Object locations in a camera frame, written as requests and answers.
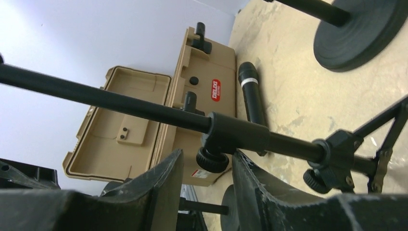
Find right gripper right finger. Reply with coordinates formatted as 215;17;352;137
232;151;408;231

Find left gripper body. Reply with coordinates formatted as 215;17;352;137
0;159;60;189

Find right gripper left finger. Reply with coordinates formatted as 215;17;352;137
0;149;184;231

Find black shock-mount round stand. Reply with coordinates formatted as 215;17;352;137
178;185;241;231

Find black tripod shock-mount stand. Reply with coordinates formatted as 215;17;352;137
0;62;408;194

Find tall black mic stand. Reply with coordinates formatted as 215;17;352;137
280;0;408;72

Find tan plastic toolbox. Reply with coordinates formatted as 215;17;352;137
63;22;236;187

